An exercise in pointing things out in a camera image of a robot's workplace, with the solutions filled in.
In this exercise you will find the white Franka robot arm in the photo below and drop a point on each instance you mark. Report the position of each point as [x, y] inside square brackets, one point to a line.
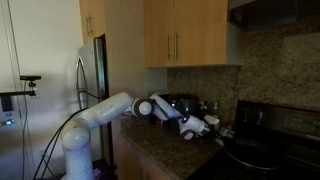
[103, 113]

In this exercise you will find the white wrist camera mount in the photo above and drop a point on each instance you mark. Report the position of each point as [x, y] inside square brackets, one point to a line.
[212, 121]

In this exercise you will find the stainless steel fridge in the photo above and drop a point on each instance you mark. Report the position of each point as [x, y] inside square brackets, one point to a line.
[91, 66]

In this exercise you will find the wooden lower cabinet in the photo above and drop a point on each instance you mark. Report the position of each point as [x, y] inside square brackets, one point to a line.
[133, 163]

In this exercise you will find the dark glass bottle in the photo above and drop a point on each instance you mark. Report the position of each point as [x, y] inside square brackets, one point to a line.
[203, 107]

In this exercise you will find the black camera stand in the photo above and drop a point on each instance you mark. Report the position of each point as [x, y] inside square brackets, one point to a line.
[32, 89]

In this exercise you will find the device with blue light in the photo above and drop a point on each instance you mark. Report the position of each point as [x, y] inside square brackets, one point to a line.
[8, 122]

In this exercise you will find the wooden upper cabinet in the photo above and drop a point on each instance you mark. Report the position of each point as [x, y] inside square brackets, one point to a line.
[200, 33]

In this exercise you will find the wooden cabinet above fridge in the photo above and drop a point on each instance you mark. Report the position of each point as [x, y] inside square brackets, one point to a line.
[95, 20]

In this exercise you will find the black stereo camera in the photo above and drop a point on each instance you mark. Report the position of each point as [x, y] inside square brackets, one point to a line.
[30, 78]

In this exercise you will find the wooden side panel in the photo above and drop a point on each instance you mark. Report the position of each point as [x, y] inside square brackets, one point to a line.
[125, 50]

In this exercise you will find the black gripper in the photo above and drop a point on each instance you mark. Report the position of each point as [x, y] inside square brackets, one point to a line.
[213, 132]

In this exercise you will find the black stove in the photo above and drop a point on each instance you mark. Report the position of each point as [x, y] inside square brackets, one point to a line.
[283, 126]

